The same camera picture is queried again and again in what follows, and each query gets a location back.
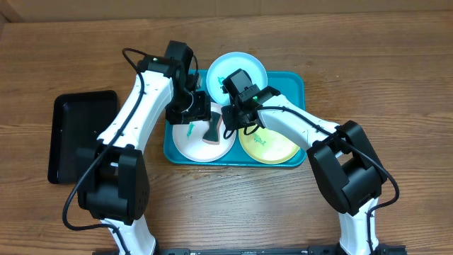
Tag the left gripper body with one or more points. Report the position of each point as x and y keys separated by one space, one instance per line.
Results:
x=188 y=108

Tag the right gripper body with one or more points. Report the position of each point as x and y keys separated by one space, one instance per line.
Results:
x=236 y=120

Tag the pink plate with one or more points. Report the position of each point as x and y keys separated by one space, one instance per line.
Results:
x=188 y=140

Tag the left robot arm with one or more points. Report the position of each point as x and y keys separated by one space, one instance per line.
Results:
x=113 y=188

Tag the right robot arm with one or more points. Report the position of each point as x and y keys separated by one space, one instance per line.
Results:
x=347 y=169

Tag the teal plastic tray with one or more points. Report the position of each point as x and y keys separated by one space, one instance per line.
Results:
x=288 y=83

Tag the black plastic tray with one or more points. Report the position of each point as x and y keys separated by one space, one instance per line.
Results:
x=77 y=121

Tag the yellow plate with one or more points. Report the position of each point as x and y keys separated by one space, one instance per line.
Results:
x=267 y=146

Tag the light blue plate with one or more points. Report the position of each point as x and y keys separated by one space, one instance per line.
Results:
x=225 y=65

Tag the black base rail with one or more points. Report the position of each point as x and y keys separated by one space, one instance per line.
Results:
x=382 y=249

